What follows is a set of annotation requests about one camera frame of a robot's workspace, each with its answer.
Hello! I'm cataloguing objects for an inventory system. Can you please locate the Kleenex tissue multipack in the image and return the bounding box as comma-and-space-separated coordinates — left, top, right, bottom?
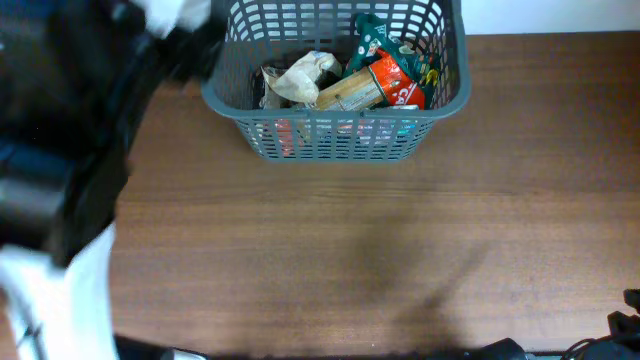
316, 119, 417, 146

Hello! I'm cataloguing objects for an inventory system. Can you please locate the brown snack bag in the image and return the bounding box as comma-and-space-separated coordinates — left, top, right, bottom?
259, 66, 291, 110

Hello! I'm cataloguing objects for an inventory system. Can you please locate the beige packet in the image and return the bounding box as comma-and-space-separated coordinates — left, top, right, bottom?
273, 51, 343, 105

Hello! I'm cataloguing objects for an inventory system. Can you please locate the orange spaghetti packet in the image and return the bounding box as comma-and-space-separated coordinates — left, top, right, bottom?
272, 53, 427, 157

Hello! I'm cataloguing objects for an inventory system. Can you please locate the green Nescafe coffee bag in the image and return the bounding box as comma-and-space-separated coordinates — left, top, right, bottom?
343, 13, 440, 110

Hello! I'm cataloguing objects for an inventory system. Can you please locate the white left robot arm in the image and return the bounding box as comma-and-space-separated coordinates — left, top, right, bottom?
1, 1, 226, 359

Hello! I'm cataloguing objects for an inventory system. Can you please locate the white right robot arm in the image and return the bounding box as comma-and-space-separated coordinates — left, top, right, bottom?
463, 289, 639, 360

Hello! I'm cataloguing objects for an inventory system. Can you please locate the grey plastic basket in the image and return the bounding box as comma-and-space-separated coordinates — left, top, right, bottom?
202, 0, 471, 162

